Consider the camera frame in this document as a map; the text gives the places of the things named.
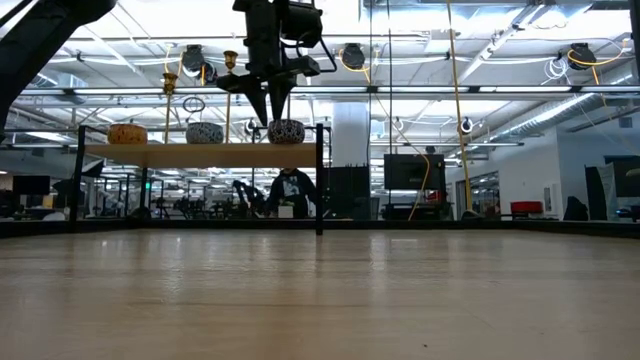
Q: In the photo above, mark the black television screen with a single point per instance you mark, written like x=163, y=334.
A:
x=410, y=172

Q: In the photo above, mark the medium gold candlestick holder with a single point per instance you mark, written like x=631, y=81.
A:
x=170, y=80

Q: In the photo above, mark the person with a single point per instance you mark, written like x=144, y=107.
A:
x=291, y=192

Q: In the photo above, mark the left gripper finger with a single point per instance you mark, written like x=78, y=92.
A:
x=252, y=90
x=279, y=95

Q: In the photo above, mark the wooden shelf with black legs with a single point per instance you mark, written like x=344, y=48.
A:
x=200, y=156

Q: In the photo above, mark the white square column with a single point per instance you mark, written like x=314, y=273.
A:
x=350, y=135

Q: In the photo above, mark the grey ventilation duct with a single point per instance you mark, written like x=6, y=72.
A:
x=545, y=117

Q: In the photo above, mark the black office chair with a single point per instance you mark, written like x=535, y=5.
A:
x=576, y=210

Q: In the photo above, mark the tall gold candlestick holder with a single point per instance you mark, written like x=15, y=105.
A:
x=230, y=57

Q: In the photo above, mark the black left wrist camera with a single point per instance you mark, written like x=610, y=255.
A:
x=300, y=22

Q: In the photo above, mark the white speckled candle tin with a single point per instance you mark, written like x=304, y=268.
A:
x=204, y=134

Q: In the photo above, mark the black background robot arm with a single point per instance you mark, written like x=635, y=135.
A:
x=250, y=192

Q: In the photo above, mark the red bin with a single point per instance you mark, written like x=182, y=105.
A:
x=526, y=207

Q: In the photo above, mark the small black monitor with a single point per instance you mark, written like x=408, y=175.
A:
x=31, y=186

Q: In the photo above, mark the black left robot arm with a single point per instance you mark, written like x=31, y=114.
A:
x=35, y=45

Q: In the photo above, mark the black desk monitor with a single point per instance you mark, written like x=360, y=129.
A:
x=629, y=175

